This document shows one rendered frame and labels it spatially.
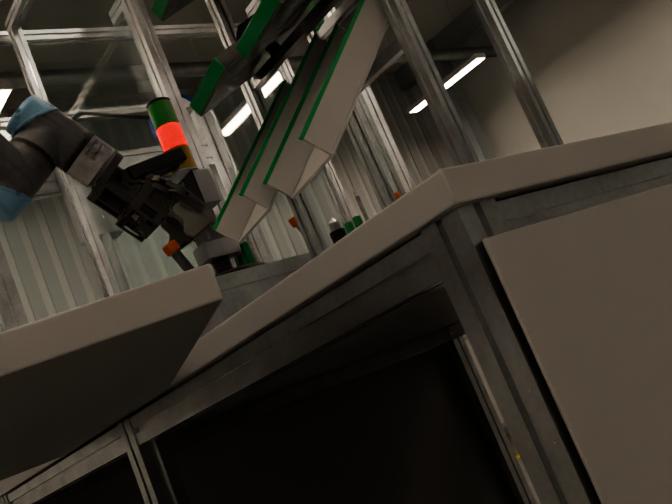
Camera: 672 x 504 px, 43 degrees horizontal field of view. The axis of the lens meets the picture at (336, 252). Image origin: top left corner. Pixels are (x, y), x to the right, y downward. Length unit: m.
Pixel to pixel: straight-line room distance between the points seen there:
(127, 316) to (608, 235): 0.40
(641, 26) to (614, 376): 12.12
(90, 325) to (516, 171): 0.35
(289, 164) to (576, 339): 0.52
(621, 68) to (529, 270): 12.26
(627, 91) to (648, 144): 12.00
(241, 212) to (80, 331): 0.62
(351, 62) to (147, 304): 0.51
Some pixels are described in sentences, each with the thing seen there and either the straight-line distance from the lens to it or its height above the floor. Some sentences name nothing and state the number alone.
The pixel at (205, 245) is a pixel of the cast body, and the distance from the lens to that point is 1.38.
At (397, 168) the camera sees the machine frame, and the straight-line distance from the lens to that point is 2.59.
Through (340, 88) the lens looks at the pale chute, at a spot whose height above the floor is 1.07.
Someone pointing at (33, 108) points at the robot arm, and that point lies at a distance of 1.37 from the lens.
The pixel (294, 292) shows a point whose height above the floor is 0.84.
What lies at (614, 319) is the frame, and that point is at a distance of 0.72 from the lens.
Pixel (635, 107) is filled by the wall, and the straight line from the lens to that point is 12.82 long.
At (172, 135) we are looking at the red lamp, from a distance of 1.69.
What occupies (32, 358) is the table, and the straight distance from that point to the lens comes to 0.61.
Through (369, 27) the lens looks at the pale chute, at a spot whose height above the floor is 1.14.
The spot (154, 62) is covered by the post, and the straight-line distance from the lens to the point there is 1.77.
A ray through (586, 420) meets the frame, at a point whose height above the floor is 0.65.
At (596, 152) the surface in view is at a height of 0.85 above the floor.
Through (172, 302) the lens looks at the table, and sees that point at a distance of 0.62.
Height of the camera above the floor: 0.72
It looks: 10 degrees up
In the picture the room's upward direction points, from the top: 23 degrees counter-clockwise
